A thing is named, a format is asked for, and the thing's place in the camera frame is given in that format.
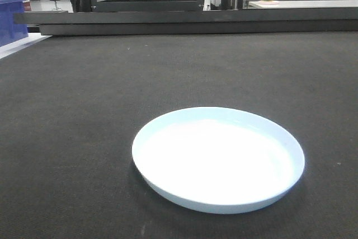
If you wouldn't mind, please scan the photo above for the black round stool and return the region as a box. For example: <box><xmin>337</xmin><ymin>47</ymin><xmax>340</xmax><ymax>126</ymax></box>
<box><xmin>49</xmin><ymin>0</ymin><xmax>63</xmax><ymax>11</ymax></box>

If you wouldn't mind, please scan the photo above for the light blue round tray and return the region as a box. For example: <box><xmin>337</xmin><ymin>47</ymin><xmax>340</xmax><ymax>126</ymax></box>
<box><xmin>132</xmin><ymin>107</ymin><xmax>305</xmax><ymax>214</ymax></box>

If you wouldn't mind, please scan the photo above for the pink plate on table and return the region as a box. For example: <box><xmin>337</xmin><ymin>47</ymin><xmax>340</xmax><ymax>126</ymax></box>
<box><xmin>258</xmin><ymin>0</ymin><xmax>280</xmax><ymax>6</ymax></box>

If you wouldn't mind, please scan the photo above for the blue plastic crate left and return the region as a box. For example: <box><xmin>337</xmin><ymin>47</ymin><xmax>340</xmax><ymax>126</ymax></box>
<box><xmin>0</xmin><ymin>0</ymin><xmax>28</xmax><ymax>46</ymax></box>

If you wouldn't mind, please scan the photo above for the white background table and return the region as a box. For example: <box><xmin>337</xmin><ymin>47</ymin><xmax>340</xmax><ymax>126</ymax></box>
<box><xmin>244</xmin><ymin>0</ymin><xmax>357</xmax><ymax>9</ymax></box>

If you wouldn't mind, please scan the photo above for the black metal beam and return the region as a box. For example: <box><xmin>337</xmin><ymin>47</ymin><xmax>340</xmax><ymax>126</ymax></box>
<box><xmin>13</xmin><ymin>7</ymin><xmax>357</xmax><ymax>36</ymax></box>

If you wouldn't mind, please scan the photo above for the dark grey table mat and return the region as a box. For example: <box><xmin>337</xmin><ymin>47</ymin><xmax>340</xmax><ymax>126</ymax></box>
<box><xmin>1</xmin><ymin>32</ymin><xmax>357</xmax><ymax>238</ymax></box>

